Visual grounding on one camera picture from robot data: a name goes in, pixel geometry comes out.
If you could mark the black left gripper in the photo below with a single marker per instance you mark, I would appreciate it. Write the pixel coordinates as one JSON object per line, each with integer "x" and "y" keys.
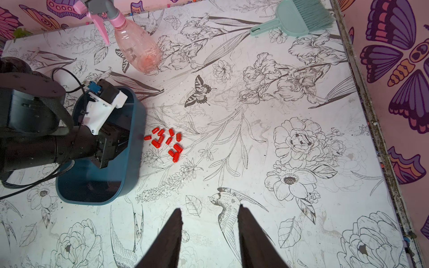
{"x": 24, "y": 152}

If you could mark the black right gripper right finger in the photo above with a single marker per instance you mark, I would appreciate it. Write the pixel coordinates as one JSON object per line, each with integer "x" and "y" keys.
{"x": 256, "y": 249}

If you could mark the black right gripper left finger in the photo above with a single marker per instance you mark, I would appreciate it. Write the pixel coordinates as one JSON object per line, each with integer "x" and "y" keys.
{"x": 164, "y": 252}

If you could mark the teal storage box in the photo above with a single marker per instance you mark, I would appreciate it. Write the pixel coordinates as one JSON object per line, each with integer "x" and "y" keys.
{"x": 87, "y": 184}

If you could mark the pink spray bottle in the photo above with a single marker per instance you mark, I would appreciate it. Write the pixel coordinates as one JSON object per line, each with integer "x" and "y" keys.
{"x": 135, "y": 43}

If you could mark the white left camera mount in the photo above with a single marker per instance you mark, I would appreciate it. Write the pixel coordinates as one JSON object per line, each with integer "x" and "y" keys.
{"x": 105, "y": 99}

